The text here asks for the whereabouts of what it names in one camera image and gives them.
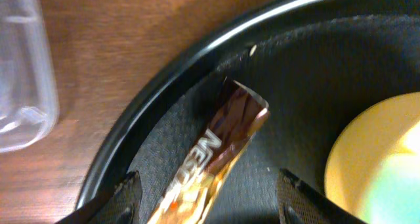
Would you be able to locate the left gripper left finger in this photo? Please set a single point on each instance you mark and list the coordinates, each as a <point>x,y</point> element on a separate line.
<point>118,205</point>

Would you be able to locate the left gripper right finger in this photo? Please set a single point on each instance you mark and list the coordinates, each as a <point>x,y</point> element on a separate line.
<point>299,203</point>

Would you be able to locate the light blue cup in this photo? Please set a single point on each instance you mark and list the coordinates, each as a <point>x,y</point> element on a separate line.
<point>393,194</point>

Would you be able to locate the yellow-green bowl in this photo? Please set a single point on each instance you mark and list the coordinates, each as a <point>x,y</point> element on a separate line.
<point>387,128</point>

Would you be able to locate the gold coffee stick wrapper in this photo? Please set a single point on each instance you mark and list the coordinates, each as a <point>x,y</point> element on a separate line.
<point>241,112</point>

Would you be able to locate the clear plastic waste bin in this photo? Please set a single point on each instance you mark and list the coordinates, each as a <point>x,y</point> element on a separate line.
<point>29,100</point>

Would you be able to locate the round black serving tray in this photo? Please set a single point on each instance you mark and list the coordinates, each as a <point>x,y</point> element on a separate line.
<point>318,63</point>

